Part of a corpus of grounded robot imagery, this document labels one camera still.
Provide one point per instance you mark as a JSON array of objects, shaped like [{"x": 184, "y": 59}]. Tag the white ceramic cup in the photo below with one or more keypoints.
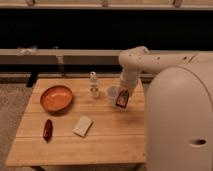
[{"x": 112, "y": 94}]

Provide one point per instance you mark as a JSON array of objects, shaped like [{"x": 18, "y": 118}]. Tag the clear plastic bottle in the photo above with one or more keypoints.
[{"x": 94, "y": 85}]

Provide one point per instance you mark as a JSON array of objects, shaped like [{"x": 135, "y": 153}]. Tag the dark red chili pepper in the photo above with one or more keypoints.
[{"x": 48, "y": 129}]

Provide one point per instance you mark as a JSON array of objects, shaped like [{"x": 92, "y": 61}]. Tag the grey metal rail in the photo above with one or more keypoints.
[{"x": 66, "y": 56}]

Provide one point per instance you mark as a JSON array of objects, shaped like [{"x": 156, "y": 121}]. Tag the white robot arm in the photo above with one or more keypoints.
[{"x": 178, "y": 114}]

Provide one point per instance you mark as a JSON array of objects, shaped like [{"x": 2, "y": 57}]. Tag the white sponge block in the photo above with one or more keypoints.
[{"x": 82, "y": 126}]

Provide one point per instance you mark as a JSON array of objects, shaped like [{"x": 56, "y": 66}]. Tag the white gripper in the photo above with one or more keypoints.
[{"x": 130, "y": 85}]

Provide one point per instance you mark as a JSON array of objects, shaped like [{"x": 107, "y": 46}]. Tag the orange ceramic bowl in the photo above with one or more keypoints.
[{"x": 56, "y": 98}]

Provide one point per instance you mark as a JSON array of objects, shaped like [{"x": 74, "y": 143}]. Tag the wooden table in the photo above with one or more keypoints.
[{"x": 116, "y": 135}]

